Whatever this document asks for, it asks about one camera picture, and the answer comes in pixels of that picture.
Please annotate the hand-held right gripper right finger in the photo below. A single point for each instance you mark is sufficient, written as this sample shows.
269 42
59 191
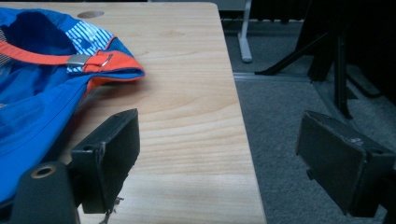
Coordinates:
336 165

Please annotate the black tripod stand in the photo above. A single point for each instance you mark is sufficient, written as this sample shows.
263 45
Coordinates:
336 59

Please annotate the white metal table leg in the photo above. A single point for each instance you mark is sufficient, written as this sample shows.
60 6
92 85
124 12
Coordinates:
244 34

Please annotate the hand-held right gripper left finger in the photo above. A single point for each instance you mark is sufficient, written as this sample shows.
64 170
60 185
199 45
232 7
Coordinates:
106 158

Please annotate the blue and orange shorts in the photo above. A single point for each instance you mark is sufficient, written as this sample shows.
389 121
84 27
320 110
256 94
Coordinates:
37 99

